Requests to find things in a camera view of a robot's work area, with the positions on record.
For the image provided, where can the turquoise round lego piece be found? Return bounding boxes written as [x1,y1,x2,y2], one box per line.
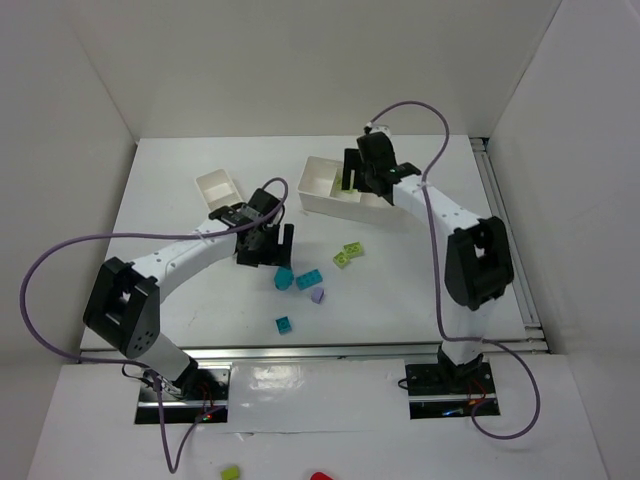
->
[273,267,295,291]

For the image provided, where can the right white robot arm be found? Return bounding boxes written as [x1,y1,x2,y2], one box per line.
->
[342,128,514,370]

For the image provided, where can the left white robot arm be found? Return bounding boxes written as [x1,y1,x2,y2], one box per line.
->
[83,188,294,397]

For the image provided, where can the right white divided tray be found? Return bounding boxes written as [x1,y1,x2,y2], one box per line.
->
[297,156,408,225]

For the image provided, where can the white divided tray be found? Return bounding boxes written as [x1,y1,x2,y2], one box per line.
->
[297,156,408,225]
[195,169,243,213]

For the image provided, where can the blue 2x4 lego brick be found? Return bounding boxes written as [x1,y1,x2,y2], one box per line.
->
[295,269,323,291]

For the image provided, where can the purple lego brick lower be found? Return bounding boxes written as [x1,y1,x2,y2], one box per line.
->
[311,287,325,304]

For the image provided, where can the left white divided tray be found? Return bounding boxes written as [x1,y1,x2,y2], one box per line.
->
[195,169,243,213]

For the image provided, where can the turquoise 2x2 lego brick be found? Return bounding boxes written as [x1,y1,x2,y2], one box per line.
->
[275,316,293,335]

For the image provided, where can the green lego on front edge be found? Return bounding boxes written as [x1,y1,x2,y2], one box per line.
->
[220,465,241,480]

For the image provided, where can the red object on front edge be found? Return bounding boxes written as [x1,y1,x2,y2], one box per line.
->
[310,471,333,480]

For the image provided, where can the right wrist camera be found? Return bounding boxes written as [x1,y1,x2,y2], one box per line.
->
[363,122,392,138]

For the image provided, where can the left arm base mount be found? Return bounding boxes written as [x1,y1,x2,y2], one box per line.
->
[121,362,232,425]

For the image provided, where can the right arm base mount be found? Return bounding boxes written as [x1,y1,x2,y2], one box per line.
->
[397,355,501,420]

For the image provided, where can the right side aluminium rail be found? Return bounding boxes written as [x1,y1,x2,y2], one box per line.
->
[469,137,549,353]

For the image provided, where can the aluminium rail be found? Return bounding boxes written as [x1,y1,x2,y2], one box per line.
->
[78,339,451,364]
[469,137,549,353]

